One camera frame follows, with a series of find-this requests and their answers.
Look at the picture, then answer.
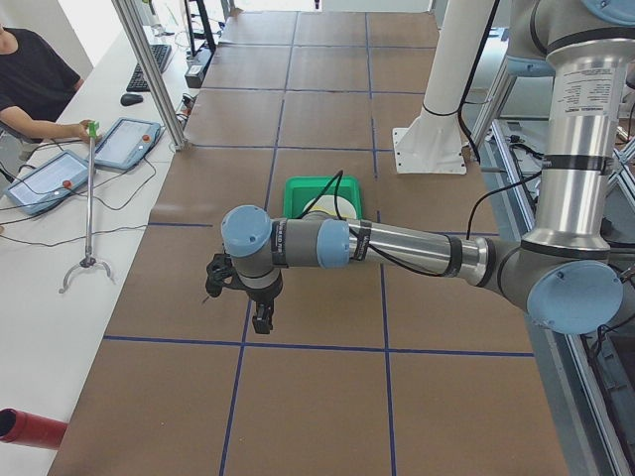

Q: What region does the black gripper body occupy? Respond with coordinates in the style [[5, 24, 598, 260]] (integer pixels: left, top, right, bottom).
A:
[[246, 285, 282, 310]]

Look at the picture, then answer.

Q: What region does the far teach pendant tablet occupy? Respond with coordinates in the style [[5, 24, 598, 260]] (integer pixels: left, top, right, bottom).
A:
[[95, 118, 162, 171]]

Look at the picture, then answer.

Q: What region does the aluminium frame post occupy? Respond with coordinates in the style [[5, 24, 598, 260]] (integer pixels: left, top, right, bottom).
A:
[[112, 0, 187, 151]]

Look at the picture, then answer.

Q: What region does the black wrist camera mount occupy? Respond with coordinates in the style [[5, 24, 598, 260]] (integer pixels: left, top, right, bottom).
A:
[[205, 253, 245, 298]]

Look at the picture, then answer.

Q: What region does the red cylinder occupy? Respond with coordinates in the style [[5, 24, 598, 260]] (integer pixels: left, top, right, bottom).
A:
[[1, 409, 67, 450]]

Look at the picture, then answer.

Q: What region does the white round plate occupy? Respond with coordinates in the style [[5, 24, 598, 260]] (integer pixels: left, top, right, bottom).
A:
[[305, 195, 359, 219]]

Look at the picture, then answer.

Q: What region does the near teach pendant tablet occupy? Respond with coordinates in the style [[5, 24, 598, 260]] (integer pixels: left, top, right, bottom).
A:
[[5, 151, 88, 215]]

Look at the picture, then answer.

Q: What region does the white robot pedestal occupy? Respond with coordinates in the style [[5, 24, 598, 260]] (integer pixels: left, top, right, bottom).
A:
[[393, 0, 498, 175]]

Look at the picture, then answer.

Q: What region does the green plastic tray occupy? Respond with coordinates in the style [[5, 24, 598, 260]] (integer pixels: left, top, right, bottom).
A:
[[283, 176, 363, 219]]

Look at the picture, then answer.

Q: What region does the black computer mouse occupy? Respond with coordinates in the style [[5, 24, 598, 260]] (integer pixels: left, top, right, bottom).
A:
[[120, 92, 144, 107]]

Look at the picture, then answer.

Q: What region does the aluminium side frame rail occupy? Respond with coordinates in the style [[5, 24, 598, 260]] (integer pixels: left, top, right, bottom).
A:
[[475, 49, 635, 476]]

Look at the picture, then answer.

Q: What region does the grey reacher grabber tool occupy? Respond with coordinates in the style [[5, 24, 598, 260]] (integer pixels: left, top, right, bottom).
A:
[[59, 121, 114, 295]]

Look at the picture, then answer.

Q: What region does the black keyboard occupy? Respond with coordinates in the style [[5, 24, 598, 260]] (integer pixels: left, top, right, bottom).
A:
[[125, 43, 174, 93]]

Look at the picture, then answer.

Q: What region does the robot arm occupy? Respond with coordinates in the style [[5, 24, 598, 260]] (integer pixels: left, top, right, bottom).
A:
[[205, 1, 634, 334]]

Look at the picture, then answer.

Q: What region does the teach pendant tablet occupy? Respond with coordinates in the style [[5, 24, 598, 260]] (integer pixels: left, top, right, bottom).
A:
[[5, 151, 88, 215], [95, 118, 162, 171]]

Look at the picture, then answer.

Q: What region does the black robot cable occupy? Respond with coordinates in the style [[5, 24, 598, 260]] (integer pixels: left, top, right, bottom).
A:
[[297, 170, 547, 277]]

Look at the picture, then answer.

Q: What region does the seated person in black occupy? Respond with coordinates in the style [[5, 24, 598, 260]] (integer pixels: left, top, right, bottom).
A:
[[1, 27, 90, 143]]

